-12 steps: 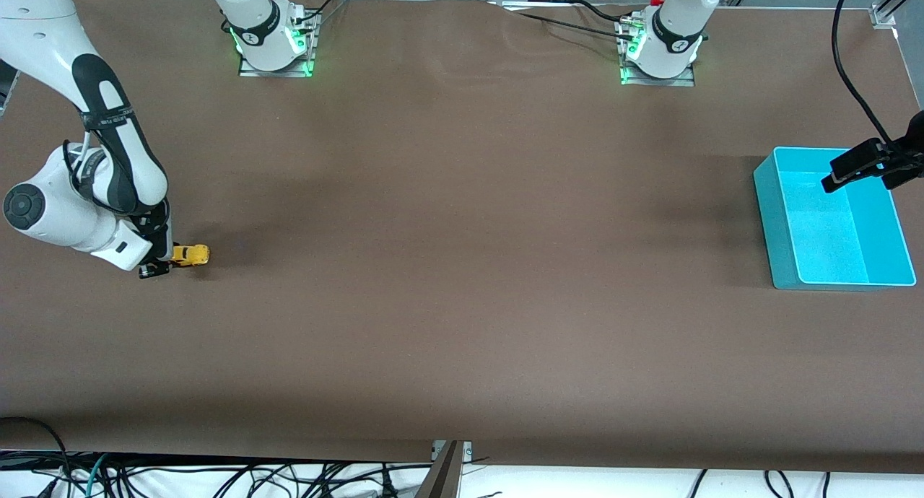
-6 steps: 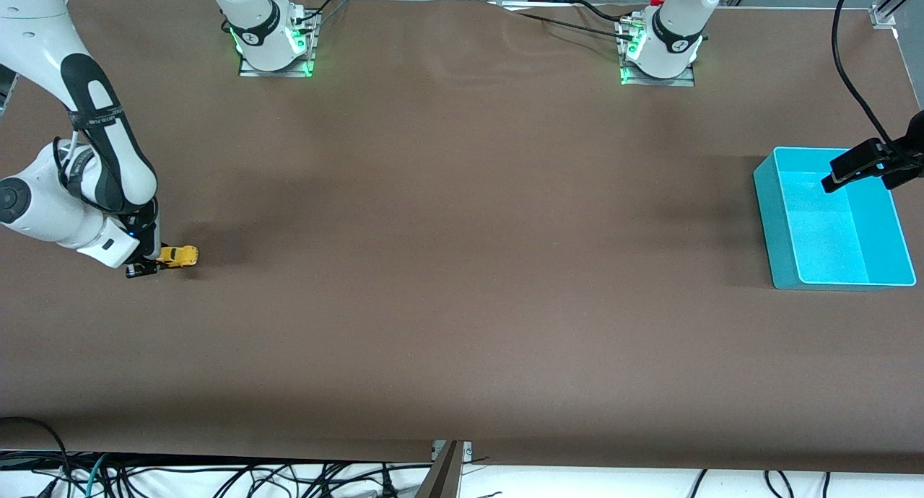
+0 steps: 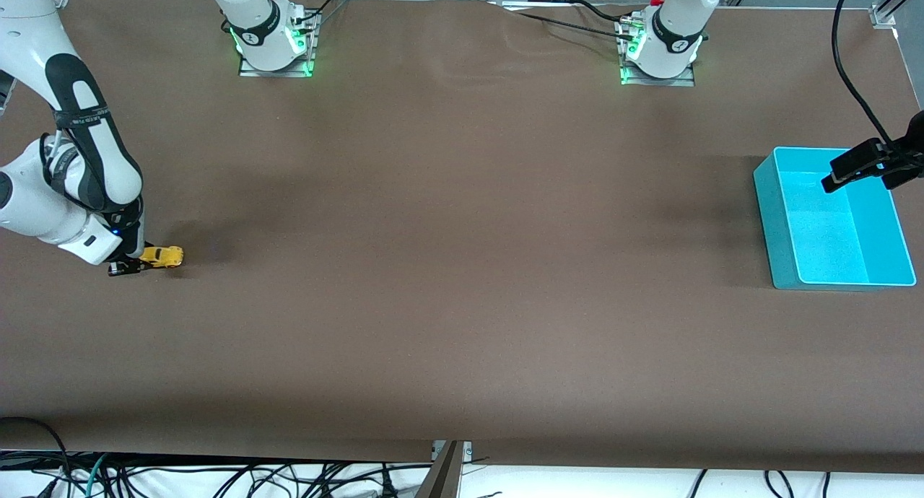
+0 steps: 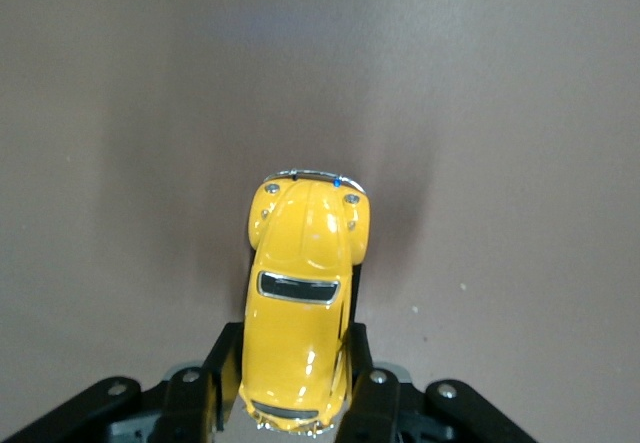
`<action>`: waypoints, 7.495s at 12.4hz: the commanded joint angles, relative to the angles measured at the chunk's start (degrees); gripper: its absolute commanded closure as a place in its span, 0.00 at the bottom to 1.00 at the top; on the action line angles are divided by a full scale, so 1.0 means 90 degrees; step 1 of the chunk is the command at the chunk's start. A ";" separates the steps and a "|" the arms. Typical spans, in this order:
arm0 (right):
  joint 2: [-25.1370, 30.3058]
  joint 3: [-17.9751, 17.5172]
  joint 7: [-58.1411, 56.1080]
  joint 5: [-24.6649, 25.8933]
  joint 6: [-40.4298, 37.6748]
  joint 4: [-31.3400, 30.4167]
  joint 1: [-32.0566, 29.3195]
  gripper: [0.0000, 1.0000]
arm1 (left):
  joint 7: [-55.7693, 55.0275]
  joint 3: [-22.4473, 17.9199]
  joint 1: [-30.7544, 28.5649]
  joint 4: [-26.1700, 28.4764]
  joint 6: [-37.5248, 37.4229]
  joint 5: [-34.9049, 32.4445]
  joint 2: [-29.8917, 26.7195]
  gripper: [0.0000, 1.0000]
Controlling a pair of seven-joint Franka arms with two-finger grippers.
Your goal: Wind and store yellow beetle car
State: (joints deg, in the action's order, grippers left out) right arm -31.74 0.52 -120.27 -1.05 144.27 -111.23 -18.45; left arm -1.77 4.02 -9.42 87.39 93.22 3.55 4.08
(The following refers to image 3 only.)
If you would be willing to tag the brown table cover sheet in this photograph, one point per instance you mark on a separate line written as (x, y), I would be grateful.
(462, 195)

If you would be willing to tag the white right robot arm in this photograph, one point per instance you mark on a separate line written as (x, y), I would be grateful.
(29, 29)

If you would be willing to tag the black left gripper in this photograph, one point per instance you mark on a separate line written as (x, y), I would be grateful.
(907, 160)

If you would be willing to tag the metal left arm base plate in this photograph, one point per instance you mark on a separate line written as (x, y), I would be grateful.
(686, 82)

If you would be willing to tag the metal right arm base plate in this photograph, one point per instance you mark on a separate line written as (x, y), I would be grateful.
(249, 71)

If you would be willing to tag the teal plastic bin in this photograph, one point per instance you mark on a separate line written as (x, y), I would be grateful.
(830, 238)

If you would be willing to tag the yellow beetle toy car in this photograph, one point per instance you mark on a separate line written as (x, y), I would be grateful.
(164, 255)

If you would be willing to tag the aluminium support profile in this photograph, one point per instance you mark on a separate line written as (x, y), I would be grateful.
(444, 478)

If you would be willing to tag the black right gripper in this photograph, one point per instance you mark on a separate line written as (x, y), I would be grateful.
(132, 239)

